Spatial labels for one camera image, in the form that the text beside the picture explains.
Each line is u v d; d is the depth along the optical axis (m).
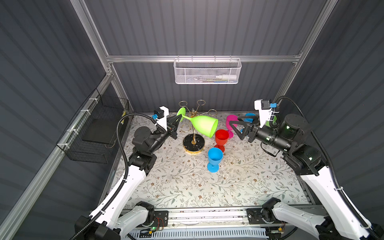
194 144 0.99
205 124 0.59
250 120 0.56
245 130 0.48
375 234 0.35
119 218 0.52
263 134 0.48
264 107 0.47
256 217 0.74
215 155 0.85
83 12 0.70
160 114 0.53
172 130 0.57
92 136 0.69
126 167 0.49
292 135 0.40
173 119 0.61
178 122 0.64
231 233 0.77
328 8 0.70
